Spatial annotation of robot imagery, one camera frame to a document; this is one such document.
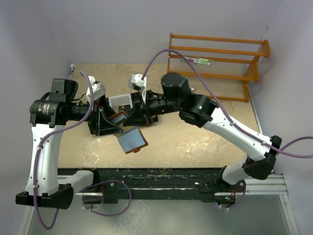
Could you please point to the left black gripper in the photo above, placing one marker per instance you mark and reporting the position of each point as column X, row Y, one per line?
column 100, row 122

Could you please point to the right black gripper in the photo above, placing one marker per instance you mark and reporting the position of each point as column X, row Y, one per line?
column 135, row 118

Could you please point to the brown leather card holder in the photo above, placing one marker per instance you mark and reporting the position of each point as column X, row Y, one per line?
column 131, row 139

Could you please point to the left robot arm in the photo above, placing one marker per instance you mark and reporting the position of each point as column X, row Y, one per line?
column 48, row 117

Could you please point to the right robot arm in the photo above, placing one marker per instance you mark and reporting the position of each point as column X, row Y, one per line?
column 201, row 111

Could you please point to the black card in white bin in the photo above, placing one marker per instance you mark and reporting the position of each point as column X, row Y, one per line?
column 125, row 108

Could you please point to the black right bin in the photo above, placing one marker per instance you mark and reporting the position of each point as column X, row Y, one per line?
column 154, row 120

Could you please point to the coloured markers on rack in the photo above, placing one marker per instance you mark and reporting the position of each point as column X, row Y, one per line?
column 202, row 61

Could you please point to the orange wooden rack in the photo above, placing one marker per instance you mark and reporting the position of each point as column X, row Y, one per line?
column 234, row 59

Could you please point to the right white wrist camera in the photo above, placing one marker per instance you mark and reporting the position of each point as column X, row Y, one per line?
column 139, row 83

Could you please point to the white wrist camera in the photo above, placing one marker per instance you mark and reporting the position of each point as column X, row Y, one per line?
column 98, row 89
column 139, row 83

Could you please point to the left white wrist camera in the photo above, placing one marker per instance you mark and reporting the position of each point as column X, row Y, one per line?
column 98, row 89

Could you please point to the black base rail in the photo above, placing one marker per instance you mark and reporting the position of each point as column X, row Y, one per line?
column 204, row 184

